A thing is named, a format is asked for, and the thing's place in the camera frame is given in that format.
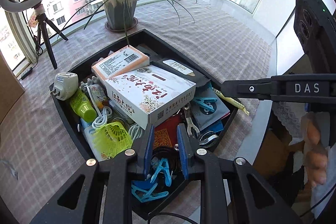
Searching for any grey rubber toy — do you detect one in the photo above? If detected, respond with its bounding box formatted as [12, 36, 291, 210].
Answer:
[79, 77, 100, 92]

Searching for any black tray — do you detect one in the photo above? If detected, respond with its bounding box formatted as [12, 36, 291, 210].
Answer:
[49, 28, 242, 222]

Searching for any red packet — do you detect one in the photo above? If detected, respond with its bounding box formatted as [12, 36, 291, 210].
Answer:
[154, 115, 184, 151]

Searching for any black cable coil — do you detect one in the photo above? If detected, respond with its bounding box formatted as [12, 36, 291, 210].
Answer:
[152, 147, 184, 174]

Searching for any white blue label packet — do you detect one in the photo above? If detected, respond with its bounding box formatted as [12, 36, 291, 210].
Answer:
[79, 119, 105, 161]

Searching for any light wooden backboard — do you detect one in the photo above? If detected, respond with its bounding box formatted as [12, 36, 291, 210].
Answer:
[0, 51, 25, 125]

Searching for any white plug adapter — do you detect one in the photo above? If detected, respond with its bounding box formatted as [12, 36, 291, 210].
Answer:
[54, 72, 80, 101]

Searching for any orange white box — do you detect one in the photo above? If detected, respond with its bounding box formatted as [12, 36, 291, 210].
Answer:
[91, 46, 151, 81]

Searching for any potted grass plant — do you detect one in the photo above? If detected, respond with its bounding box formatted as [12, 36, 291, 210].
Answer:
[56, 0, 197, 47]

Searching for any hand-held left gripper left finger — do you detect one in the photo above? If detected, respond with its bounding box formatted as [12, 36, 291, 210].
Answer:
[30, 123, 155, 224]

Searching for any yellow stick sachet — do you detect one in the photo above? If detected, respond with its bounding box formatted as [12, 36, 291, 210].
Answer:
[213, 88, 249, 116]

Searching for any white cable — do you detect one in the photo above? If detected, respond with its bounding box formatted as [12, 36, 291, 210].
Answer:
[92, 106, 113, 129]
[128, 123, 145, 140]

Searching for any white floral box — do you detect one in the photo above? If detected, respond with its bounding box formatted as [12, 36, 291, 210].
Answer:
[104, 65, 197, 130]

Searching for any black packet with white label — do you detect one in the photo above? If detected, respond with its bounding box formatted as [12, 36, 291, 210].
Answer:
[151, 57, 210, 88]

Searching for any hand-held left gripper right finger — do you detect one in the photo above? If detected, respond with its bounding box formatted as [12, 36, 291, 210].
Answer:
[176, 123, 302, 224]

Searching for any white orange sachet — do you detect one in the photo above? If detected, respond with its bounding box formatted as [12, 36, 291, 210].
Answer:
[88, 84, 107, 109]

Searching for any yellow mesh shuttlecock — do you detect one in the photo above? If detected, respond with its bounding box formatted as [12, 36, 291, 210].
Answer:
[92, 122, 133, 159]

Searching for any person's right hand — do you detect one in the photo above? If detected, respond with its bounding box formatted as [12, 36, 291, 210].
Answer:
[301, 111, 331, 186]

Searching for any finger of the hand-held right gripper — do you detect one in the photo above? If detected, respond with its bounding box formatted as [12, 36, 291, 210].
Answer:
[220, 76, 275, 101]

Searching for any white lace cloth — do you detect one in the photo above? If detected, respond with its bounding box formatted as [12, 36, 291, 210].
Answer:
[272, 102, 310, 146]

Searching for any brown cardboard box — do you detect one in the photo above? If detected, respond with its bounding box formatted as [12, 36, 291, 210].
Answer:
[252, 130, 292, 180]

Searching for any black tripod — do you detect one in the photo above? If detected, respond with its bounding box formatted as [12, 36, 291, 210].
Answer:
[34, 4, 69, 69]

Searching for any green tube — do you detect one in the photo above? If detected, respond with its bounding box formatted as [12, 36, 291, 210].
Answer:
[69, 89, 97, 121]

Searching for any black power strip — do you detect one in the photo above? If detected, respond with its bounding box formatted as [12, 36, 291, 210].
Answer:
[20, 67, 34, 81]

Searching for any grey blue packet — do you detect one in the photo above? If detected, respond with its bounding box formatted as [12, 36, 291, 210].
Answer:
[190, 90, 231, 135]

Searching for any brown plant saucer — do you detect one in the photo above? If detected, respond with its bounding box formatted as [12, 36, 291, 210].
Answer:
[105, 17, 138, 31]

